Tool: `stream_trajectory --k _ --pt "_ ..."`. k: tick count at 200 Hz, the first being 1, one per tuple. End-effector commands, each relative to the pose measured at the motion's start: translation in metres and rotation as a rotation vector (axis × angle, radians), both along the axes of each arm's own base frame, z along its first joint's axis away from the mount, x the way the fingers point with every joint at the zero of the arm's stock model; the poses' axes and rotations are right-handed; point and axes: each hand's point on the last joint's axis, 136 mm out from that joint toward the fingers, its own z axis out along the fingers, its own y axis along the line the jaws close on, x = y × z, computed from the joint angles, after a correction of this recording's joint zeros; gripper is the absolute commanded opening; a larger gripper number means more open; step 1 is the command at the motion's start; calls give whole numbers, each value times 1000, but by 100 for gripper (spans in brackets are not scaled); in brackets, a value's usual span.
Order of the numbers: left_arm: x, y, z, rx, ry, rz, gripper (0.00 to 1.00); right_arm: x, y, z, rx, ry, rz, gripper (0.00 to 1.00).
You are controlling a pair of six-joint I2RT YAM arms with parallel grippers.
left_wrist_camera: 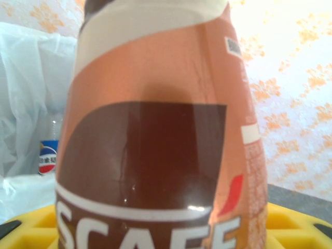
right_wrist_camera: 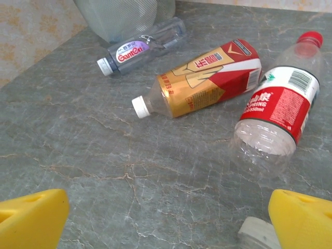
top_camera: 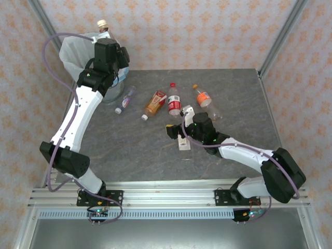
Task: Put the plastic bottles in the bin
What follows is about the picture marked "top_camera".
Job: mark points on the small white label bottle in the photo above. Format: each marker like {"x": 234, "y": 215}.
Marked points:
{"x": 184, "y": 144}

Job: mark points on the red label water bottle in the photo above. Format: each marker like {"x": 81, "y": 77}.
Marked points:
{"x": 174, "y": 105}

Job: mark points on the orange label clear bottle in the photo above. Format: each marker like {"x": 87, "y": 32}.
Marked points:
{"x": 205, "y": 99}

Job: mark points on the amber tea bottle red label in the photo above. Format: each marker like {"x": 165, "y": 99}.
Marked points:
{"x": 155, "y": 102}

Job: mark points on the small purple label bottle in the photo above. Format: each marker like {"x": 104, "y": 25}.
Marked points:
{"x": 126, "y": 101}

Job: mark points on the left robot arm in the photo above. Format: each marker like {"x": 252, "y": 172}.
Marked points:
{"x": 77, "y": 116}

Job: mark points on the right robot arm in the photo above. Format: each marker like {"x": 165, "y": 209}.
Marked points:
{"x": 282, "y": 173}

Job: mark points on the trash bin with white bag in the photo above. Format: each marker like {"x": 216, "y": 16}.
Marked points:
{"x": 70, "y": 54}

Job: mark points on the clear plastic bin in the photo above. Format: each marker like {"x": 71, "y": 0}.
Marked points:
{"x": 112, "y": 94}

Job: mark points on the grey metal sheet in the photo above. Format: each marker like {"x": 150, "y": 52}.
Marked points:
{"x": 168, "y": 236}

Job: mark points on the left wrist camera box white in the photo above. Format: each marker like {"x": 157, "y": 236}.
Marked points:
{"x": 95, "y": 39}

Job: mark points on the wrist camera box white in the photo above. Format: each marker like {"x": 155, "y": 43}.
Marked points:
{"x": 188, "y": 111}
{"x": 95, "y": 39}

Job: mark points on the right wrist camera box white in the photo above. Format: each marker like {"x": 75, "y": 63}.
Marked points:
{"x": 188, "y": 111}

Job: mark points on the aluminium mounting rail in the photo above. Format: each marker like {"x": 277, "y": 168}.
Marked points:
{"x": 168, "y": 197}

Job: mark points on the aluminium frame post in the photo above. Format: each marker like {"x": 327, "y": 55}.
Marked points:
{"x": 310, "y": 230}
{"x": 26, "y": 230}
{"x": 288, "y": 26}
{"x": 44, "y": 20}

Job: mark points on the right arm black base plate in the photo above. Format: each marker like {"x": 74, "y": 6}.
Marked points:
{"x": 220, "y": 198}

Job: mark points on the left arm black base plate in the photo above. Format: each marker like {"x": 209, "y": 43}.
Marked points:
{"x": 115, "y": 195}

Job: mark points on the aluminium lower frame post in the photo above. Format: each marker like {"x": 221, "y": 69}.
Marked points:
{"x": 26, "y": 230}
{"x": 310, "y": 230}

